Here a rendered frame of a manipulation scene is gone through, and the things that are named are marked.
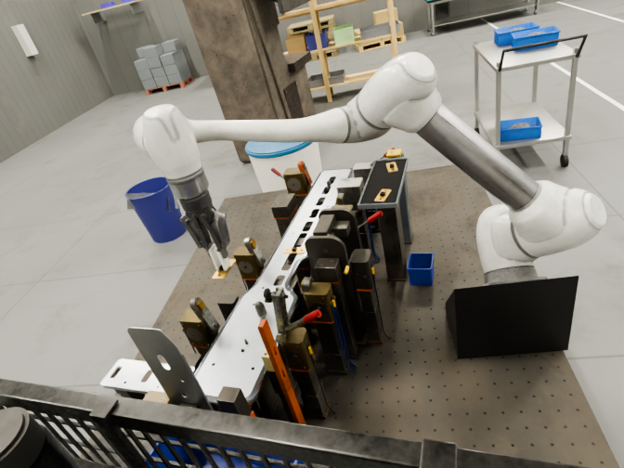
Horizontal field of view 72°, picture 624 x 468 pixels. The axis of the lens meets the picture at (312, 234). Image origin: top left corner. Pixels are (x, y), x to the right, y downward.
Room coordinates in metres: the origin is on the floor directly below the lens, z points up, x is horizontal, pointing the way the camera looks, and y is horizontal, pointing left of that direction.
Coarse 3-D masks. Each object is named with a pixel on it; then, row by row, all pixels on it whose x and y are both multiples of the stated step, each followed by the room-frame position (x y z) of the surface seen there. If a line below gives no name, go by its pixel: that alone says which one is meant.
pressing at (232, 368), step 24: (312, 192) 1.83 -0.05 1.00; (336, 192) 1.77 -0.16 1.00; (288, 240) 1.46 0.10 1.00; (264, 288) 1.20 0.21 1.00; (288, 288) 1.16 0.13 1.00; (240, 312) 1.10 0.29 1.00; (288, 312) 1.04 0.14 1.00; (216, 336) 1.02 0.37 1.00; (240, 336) 0.99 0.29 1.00; (216, 360) 0.92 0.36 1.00; (240, 360) 0.89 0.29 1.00; (216, 384) 0.83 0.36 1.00; (240, 384) 0.81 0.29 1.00
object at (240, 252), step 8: (240, 248) 1.43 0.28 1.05; (240, 256) 1.38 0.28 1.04; (248, 256) 1.36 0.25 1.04; (240, 264) 1.38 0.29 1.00; (248, 264) 1.37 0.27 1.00; (256, 264) 1.36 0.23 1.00; (240, 272) 1.39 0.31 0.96; (248, 272) 1.37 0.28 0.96; (256, 272) 1.36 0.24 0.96; (248, 280) 1.39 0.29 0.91; (248, 288) 1.39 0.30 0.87
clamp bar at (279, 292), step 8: (280, 288) 0.90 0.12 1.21; (264, 296) 0.89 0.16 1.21; (272, 296) 0.88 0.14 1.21; (280, 296) 0.88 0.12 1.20; (288, 296) 0.88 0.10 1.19; (280, 304) 0.87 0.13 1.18; (280, 312) 0.87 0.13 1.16; (280, 320) 0.88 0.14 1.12; (288, 320) 0.91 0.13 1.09; (280, 328) 0.88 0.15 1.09
